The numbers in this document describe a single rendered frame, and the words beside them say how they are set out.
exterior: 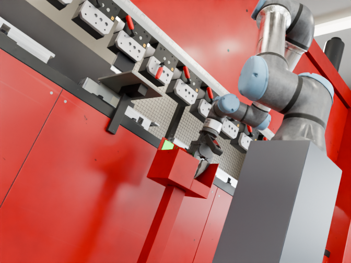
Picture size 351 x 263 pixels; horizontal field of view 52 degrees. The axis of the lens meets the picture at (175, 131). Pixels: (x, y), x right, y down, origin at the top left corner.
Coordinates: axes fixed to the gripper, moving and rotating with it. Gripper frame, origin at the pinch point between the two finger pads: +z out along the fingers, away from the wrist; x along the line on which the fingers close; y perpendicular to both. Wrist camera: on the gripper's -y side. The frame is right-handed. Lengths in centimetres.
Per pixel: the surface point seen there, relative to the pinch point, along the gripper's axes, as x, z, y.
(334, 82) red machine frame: -141, -140, 68
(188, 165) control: 8.9, -1.1, -6.3
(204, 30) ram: 2, -83, 44
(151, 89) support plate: 28.1, -24.6, 11.4
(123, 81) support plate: 37.6, -23.9, 19.8
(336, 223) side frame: -180, -32, 55
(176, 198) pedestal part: 5.2, 11.5, -2.4
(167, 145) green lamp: 11.6, -7.2, 9.5
